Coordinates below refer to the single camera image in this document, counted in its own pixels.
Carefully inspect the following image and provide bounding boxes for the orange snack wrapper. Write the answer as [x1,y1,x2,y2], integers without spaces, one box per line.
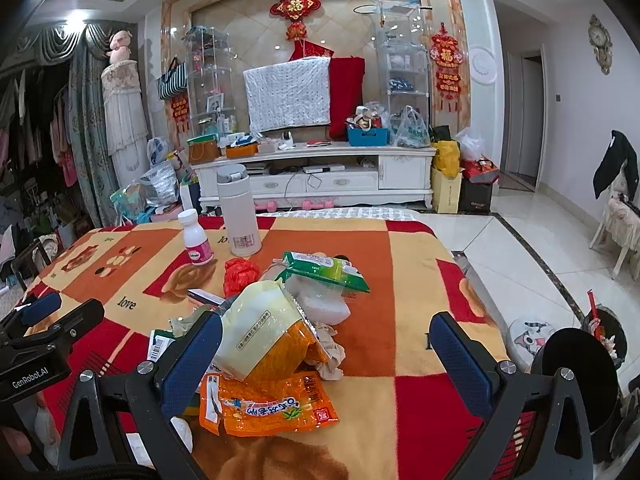
[198,372,338,438]

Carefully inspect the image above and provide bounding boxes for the white medicine box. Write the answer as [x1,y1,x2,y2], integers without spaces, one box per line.
[188,288,226,307]

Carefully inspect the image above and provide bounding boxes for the cream orange foil bag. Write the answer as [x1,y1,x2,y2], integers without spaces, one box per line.
[213,281,330,384]

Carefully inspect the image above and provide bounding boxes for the red wrapper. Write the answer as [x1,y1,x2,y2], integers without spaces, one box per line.
[224,258,260,298]

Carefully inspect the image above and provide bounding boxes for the green wet wipes packet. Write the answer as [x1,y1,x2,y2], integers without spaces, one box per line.
[278,252,370,294]

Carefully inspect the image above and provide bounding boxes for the white sponge block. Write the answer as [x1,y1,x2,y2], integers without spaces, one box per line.
[284,274,350,326]

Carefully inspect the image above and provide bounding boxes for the black trash bin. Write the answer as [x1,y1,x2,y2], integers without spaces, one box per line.
[530,328,622,464]

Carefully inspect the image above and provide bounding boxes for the person left hand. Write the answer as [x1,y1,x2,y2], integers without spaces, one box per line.
[1,427,32,456]

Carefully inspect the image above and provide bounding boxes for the cat face stool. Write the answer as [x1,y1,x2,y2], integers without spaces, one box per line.
[506,316,556,372]

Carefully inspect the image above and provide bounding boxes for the red orange patterned blanket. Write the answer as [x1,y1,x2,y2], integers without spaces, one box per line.
[29,218,506,479]

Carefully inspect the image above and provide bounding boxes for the dark floor waste basket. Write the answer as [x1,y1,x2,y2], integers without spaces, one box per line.
[597,304,628,370]

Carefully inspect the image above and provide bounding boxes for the small white pink bottle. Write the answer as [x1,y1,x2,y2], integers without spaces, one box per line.
[178,208,214,266]

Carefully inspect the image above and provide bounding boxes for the white thermos bottle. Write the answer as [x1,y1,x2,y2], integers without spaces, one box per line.
[217,164,262,257]

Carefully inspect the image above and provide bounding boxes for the yellow bag on box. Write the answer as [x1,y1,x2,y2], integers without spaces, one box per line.
[433,140,460,179]

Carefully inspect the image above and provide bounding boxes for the white TV cabinet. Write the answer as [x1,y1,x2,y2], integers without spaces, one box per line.
[192,142,437,212]

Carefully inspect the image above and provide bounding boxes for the white chair with jacket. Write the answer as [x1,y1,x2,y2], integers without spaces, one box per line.
[589,130,639,280]

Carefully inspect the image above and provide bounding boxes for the blue storage basket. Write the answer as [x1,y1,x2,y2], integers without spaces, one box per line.
[347,127,390,148]

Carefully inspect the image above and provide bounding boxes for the white cloth covered TV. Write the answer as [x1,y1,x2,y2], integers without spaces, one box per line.
[243,56,331,133]

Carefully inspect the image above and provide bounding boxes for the red chinese knot ornament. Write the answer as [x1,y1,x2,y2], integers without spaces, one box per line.
[269,0,321,41]

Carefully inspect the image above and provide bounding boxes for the gold wall clock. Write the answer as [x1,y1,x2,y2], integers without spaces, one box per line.
[588,14,613,76]

